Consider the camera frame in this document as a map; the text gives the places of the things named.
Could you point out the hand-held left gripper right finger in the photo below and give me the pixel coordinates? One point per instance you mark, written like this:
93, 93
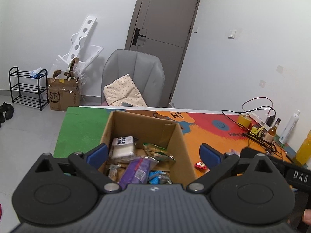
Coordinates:
209, 154

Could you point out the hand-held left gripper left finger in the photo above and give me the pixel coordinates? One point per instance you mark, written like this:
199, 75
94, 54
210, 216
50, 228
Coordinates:
98, 154

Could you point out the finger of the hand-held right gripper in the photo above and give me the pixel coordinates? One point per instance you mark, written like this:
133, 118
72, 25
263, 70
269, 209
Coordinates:
247, 154

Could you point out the small red snack packet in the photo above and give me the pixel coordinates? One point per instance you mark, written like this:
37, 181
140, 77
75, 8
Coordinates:
200, 165

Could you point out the cardboard box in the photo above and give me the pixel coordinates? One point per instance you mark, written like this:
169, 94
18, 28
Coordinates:
187, 155

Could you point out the long purple snack packet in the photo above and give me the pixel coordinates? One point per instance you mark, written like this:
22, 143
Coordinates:
136, 172

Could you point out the pile of snack packets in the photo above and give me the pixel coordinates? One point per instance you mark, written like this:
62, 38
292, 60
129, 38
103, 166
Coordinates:
158, 154

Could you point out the person's right hand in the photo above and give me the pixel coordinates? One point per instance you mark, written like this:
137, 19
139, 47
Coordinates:
307, 217

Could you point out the black phone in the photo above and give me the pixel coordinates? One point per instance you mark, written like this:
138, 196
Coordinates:
290, 154

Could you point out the yellow clip toy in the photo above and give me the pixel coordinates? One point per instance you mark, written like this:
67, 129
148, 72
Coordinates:
256, 131

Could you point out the orange juice bottle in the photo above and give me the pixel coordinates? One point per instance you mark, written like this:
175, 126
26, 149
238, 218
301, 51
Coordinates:
305, 150

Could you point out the brown glass bottle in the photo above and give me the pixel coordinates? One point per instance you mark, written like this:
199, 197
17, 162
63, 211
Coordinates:
271, 133

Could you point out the yellow tape roll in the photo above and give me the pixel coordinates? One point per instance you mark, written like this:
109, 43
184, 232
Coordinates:
243, 120

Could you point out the white power strip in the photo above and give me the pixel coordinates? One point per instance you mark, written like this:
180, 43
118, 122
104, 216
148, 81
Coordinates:
256, 117

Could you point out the black charger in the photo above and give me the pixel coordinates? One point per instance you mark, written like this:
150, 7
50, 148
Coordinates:
270, 120

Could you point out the white spray bottle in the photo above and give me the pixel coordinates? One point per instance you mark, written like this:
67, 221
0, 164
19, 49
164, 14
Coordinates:
289, 128

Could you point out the brown printed carton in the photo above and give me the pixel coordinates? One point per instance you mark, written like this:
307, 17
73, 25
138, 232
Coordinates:
60, 97

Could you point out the dotted cream cushion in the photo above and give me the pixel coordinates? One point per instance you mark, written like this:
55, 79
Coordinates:
124, 89

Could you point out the clear plastic wrap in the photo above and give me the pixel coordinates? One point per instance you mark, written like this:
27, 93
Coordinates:
81, 74

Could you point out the grey chair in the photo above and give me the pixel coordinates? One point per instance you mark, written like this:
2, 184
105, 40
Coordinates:
136, 65

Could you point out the black shoe rack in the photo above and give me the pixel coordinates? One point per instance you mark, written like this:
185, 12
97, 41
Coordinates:
26, 85

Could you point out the white shelf panel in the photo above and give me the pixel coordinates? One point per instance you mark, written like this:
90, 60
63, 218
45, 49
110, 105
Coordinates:
93, 51

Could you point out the white perforated shelf board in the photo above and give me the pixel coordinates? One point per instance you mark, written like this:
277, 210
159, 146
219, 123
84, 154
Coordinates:
87, 26

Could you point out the grey door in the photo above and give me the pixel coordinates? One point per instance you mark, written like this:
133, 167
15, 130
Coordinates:
165, 17

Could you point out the white wall socket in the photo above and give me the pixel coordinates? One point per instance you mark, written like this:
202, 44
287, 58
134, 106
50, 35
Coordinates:
262, 83

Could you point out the white light switch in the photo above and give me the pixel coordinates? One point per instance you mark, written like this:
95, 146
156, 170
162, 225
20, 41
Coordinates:
232, 34

